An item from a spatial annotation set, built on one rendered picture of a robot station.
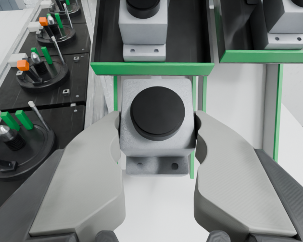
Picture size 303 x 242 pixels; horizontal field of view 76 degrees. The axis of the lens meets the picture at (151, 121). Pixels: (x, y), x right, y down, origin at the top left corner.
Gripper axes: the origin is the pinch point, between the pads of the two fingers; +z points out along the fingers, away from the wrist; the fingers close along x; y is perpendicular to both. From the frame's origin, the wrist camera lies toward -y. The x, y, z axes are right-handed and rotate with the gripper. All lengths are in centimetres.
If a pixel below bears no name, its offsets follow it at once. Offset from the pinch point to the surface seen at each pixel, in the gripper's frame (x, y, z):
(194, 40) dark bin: 4.7, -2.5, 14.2
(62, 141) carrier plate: -20.4, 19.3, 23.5
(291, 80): 76, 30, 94
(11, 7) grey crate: -128, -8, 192
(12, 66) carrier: -45, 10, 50
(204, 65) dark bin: 5.1, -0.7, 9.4
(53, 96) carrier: -27.2, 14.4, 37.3
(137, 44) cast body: -1.8, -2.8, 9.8
